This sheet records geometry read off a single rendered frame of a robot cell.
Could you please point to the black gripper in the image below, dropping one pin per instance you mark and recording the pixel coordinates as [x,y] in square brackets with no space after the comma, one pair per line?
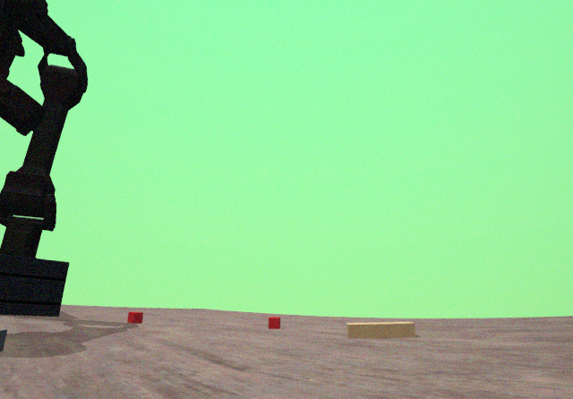
[3,65]

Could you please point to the small red block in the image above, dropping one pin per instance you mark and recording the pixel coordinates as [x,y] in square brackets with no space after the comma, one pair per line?
[274,323]
[135,317]

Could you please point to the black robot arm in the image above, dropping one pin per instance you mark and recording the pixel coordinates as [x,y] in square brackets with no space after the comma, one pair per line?
[30,191]

